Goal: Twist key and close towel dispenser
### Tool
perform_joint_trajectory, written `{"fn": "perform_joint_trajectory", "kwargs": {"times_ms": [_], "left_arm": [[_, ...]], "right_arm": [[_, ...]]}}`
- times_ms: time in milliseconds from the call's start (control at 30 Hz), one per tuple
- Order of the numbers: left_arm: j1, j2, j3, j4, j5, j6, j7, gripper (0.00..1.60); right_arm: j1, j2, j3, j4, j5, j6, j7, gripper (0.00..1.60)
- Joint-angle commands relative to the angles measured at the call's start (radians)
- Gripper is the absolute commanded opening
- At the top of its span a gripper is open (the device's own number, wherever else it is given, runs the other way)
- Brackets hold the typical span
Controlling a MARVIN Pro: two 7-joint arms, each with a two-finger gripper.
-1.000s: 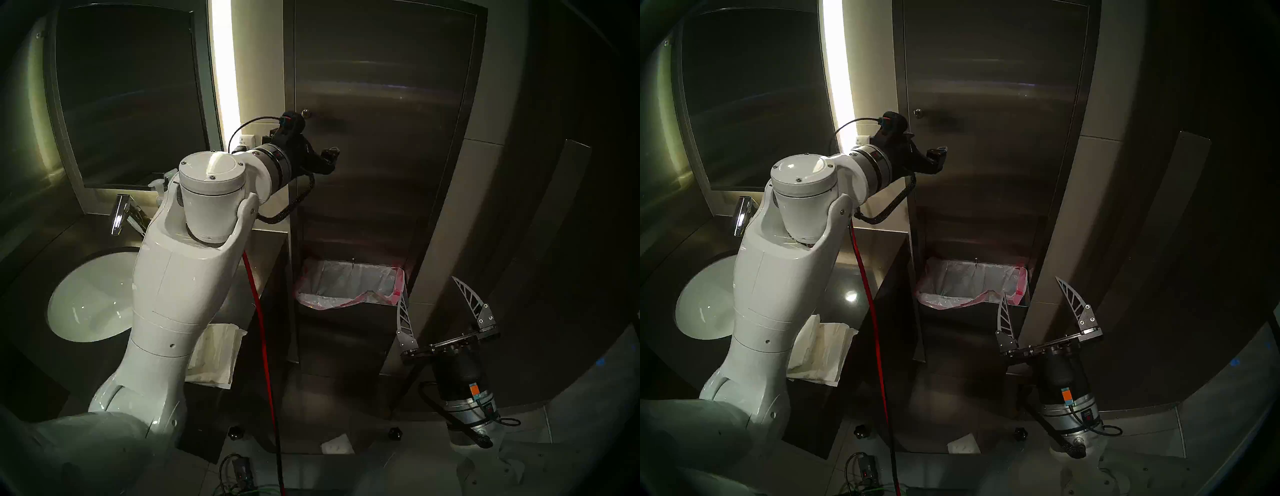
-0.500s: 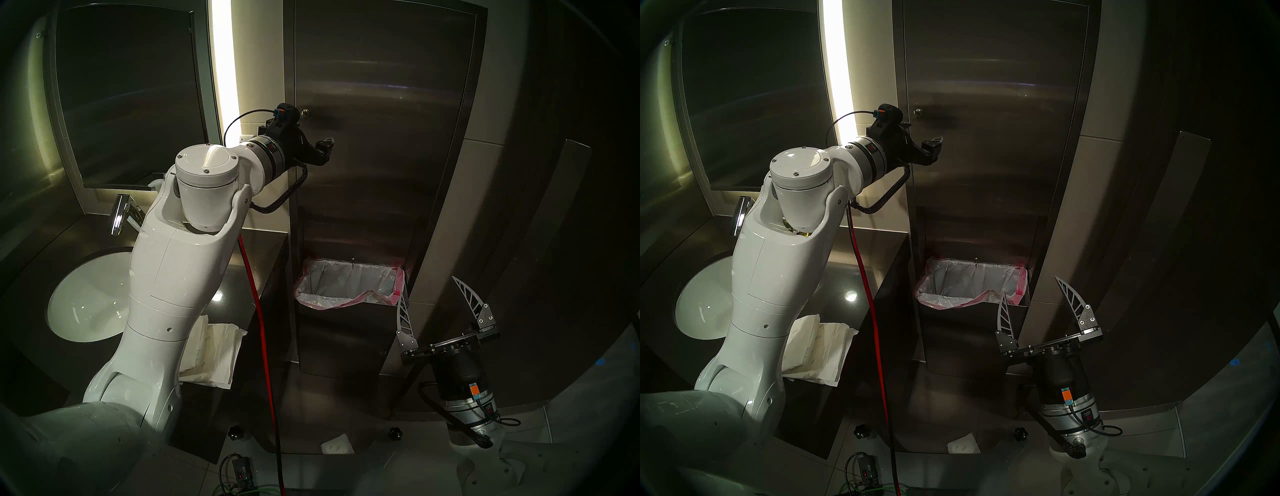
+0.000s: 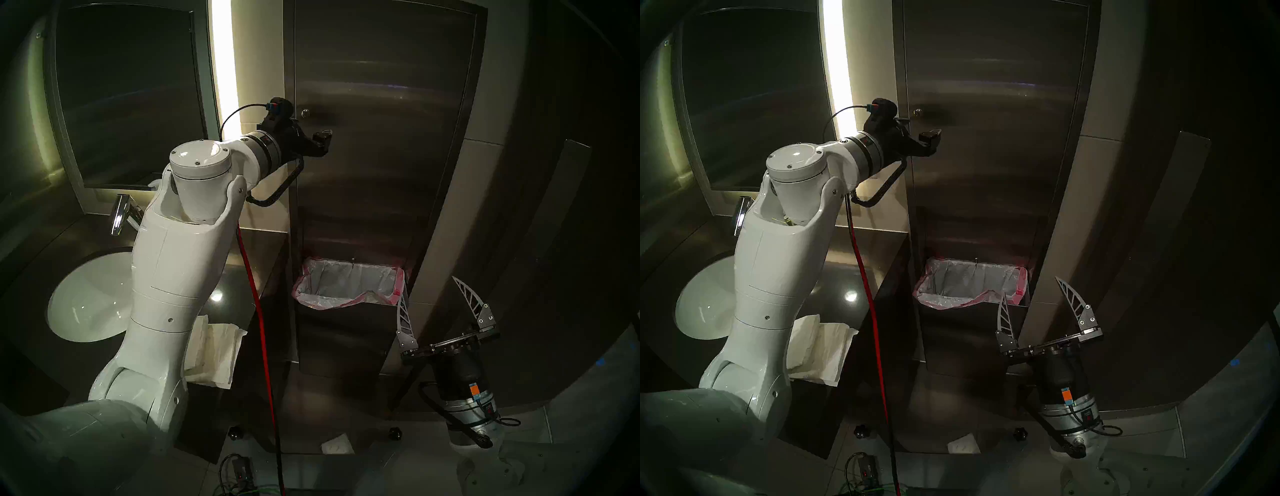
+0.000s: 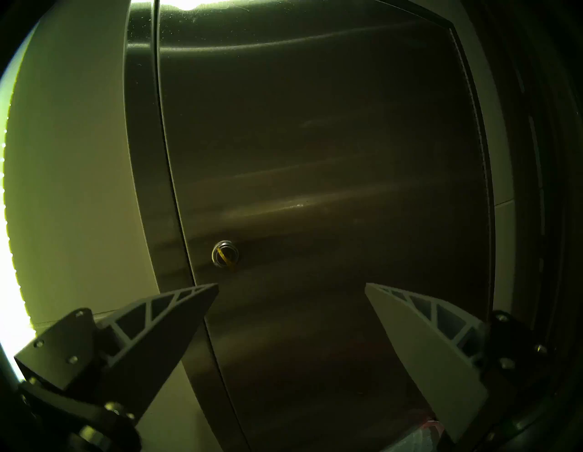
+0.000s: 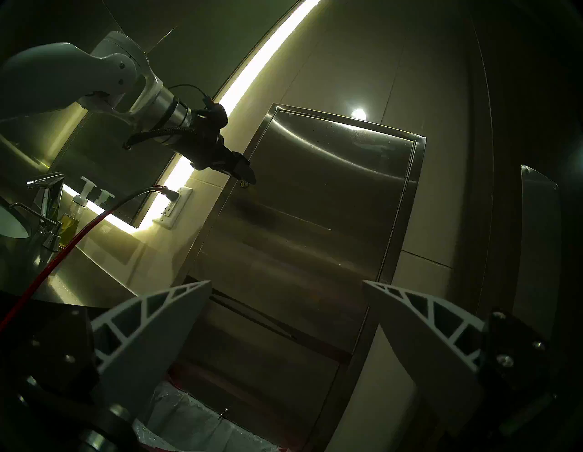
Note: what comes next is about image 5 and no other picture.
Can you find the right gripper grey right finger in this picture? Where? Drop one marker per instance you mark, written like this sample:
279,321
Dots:
423,346

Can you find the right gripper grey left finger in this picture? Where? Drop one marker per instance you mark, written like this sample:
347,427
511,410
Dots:
150,346

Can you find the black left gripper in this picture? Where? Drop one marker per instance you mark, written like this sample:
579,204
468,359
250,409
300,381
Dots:
205,141

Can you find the stainless steel dispenser door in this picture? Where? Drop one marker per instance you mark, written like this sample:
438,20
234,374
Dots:
309,218

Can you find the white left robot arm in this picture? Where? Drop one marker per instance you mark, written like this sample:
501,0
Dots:
54,77

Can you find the stainless steel dispenser cabinet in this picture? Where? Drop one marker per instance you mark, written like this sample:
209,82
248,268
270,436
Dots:
344,392

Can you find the trash bin with liner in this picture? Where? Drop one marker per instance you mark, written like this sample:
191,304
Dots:
191,423

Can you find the bright LED light strip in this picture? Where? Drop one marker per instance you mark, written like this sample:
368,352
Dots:
258,59

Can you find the clear soap pump bottle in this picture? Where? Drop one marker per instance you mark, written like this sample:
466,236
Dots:
70,225

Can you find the chrome faucet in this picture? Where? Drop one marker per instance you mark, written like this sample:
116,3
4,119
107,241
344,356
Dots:
51,205

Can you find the white sink basin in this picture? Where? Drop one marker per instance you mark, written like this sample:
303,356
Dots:
11,223

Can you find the white wall outlet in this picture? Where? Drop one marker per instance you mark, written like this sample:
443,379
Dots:
175,214

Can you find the wall mirror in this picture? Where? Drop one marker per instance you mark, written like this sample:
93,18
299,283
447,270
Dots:
205,45

